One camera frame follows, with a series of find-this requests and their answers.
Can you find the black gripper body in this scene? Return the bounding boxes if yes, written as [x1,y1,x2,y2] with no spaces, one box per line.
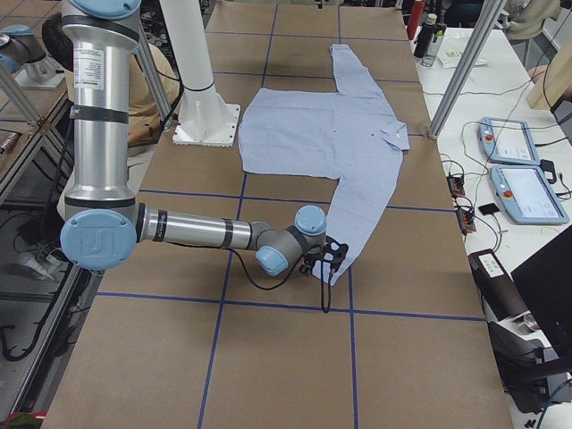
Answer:
[299,239,349,273]

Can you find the light blue striped shirt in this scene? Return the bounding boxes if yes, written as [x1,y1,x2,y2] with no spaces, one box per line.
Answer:
[239,44,410,272]

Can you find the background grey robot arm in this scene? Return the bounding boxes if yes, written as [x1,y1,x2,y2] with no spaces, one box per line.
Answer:
[1,24,64,90]

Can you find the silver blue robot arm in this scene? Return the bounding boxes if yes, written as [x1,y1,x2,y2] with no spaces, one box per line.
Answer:
[60,1,348,276]

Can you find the black power strip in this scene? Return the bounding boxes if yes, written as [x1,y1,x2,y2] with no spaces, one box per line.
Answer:
[446,173,476,236]

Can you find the brown paper roll box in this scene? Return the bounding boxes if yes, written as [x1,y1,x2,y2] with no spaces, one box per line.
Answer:
[467,249,529,321]

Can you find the lower blue teach pendant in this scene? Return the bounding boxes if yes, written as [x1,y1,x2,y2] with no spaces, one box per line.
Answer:
[490,164,569,225]

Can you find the blue teach pendant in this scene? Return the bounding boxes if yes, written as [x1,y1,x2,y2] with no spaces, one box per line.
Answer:
[490,164,569,225]
[477,117,540,166]

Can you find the upper blue teach pendant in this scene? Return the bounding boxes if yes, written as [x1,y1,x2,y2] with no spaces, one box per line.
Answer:
[477,117,540,166]

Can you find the black monitor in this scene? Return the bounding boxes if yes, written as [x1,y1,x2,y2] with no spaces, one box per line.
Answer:
[511,228,572,357]

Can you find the seated person beige shirt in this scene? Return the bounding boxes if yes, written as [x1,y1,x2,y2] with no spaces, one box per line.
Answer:
[42,11,162,148]

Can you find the white green printed paper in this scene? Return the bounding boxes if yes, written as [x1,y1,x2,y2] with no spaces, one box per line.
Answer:
[437,45,464,69]

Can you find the black water bottle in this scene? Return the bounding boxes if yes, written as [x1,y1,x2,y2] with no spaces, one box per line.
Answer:
[413,13,438,59]

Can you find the red bottle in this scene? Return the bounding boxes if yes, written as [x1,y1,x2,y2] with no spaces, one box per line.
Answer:
[407,0,425,40]

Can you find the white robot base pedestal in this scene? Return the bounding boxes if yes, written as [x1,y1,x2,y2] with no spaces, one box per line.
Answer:
[160,0,240,147]

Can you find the grey aluminium frame post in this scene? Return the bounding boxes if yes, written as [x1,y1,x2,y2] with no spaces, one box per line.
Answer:
[428,0,506,139]

